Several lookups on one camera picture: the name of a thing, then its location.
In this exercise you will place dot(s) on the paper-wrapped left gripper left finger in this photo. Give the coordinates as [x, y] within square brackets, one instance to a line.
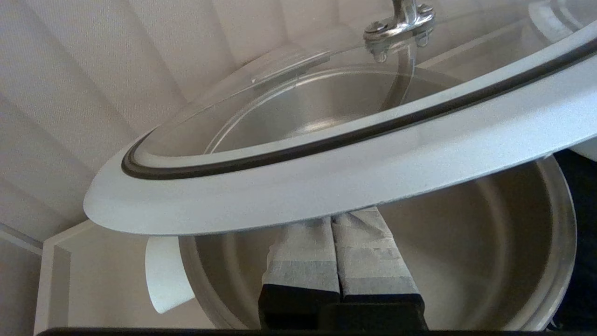
[303, 261]

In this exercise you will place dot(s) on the paper-wrapped left gripper right finger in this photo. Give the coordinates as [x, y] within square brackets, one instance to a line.
[368, 252]

